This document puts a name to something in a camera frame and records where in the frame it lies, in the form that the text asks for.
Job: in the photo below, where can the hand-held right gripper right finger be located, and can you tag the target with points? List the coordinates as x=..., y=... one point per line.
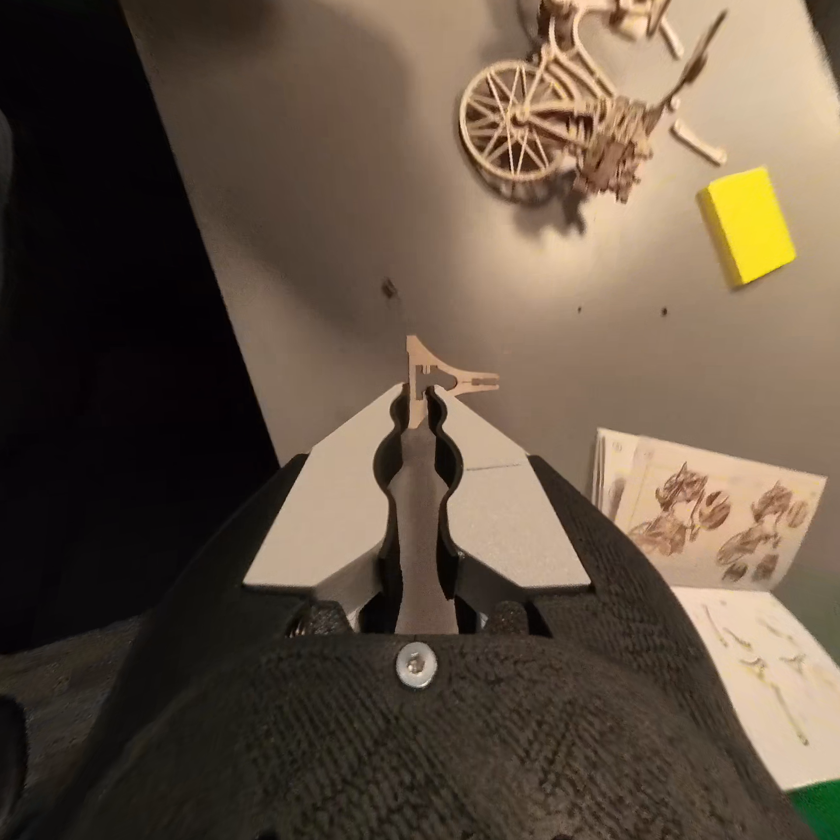
x=512, y=525

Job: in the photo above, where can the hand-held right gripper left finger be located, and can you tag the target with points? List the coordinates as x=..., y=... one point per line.
x=302, y=525

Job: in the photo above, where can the small wooden model part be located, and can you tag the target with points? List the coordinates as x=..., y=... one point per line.
x=417, y=367

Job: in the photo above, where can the wooden bicycle model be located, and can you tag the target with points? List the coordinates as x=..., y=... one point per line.
x=525, y=118

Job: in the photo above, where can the small dark wood scrap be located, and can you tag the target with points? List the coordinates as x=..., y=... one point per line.
x=388, y=289

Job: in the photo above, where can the open instruction booklet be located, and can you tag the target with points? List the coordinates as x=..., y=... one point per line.
x=741, y=656

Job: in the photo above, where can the yellow rectangular block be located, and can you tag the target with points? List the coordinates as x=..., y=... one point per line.
x=748, y=226

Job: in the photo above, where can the green mat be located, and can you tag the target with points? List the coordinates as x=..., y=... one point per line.
x=817, y=810

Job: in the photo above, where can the bone-shaped loose wooden part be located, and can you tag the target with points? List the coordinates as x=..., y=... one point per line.
x=697, y=141

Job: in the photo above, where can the short loose wooden part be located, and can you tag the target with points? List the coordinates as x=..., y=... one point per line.
x=672, y=39

